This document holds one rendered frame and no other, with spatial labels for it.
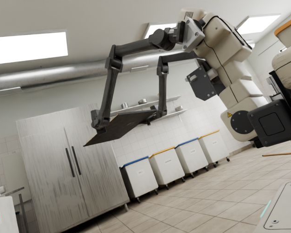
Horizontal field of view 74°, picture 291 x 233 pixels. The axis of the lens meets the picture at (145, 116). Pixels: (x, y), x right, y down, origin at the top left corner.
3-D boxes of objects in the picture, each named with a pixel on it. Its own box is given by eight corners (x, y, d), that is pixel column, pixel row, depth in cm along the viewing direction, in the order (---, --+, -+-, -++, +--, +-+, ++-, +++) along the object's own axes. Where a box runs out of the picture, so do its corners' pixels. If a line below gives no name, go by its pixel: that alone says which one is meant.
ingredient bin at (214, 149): (215, 168, 430) (201, 135, 447) (201, 170, 489) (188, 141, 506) (233, 160, 449) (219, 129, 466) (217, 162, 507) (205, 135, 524)
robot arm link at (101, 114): (111, 57, 116) (124, 62, 124) (105, 57, 120) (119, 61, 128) (97, 126, 121) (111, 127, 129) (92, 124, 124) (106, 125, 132)
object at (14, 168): (36, 197, 371) (25, 148, 393) (36, 197, 366) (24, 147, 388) (11, 206, 355) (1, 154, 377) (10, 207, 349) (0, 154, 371)
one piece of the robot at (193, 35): (205, 36, 84) (192, 18, 87) (200, 33, 80) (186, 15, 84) (189, 53, 90) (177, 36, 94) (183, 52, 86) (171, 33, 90)
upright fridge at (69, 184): (123, 205, 407) (94, 116, 452) (133, 210, 326) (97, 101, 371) (51, 238, 353) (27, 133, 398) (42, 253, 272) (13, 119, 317)
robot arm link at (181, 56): (154, 55, 152) (162, 54, 159) (156, 73, 155) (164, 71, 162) (207, 45, 120) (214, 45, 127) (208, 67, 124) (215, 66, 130)
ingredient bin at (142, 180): (137, 205, 354) (124, 164, 371) (128, 203, 410) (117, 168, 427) (162, 193, 377) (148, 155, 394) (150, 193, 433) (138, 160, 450)
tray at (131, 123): (157, 110, 159) (156, 108, 160) (118, 115, 131) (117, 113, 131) (119, 138, 198) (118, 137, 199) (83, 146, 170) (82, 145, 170)
